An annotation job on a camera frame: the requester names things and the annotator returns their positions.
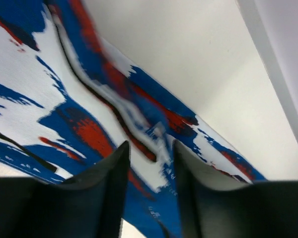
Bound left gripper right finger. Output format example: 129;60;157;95
173;141;298;238

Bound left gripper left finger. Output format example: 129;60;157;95
0;142;130;238

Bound blue white red patterned trousers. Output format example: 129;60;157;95
0;0;264;238

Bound back table edge rail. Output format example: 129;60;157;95
238;0;298;143

